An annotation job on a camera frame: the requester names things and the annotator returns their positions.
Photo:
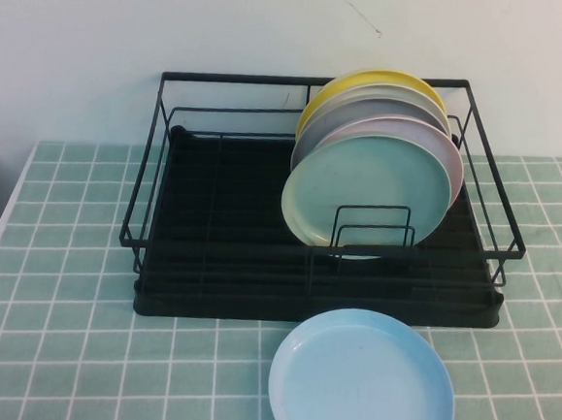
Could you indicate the mint green plate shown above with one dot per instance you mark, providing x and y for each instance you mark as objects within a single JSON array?
[{"x": 361, "y": 177}]

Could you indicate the pink plate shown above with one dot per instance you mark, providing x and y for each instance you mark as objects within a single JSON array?
[{"x": 442, "y": 146}]

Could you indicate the black plastic drip tray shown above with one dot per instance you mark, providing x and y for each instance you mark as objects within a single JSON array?
[{"x": 205, "y": 306}]

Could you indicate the green checked tablecloth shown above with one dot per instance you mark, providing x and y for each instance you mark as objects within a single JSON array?
[{"x": 104, "y": 352}]

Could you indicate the cream white plate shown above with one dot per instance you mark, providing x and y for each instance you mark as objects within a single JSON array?
[{"x": 398, "y": 92}]

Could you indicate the light blue plate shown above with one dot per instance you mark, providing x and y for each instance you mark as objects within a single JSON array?
[{"x": 359, "y": 386}]

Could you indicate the yellow plate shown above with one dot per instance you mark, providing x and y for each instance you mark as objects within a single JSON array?
[{"x": 369, "y": 78}]

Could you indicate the grey plate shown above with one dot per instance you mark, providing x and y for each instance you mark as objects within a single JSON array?
[{"x": 366, "y": 110}]

